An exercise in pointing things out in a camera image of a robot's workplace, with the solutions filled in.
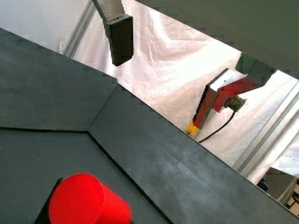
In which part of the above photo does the white cloth backdrop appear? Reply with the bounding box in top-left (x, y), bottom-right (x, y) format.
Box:
top-left (60, 0), bottom-right (299, 178)

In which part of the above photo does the aluminium frame profile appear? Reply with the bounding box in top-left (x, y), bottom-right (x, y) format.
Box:
top-left (233, 83), bottom-right (299, 182)

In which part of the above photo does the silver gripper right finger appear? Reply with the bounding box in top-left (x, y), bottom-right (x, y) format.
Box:
top-left (185, 53), bottom-right (277, 136)

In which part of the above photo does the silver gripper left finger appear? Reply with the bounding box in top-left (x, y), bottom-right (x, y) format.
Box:
top-left (92, 0), bottom-right (134, 66)

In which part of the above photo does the black cable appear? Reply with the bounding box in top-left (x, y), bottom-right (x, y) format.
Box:
top-left (198, 109), bottom-right (239, 144)

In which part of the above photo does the bright red round cylinder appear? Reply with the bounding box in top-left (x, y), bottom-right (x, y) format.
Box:
top-left (48, 173), bottom-right (133, 224)

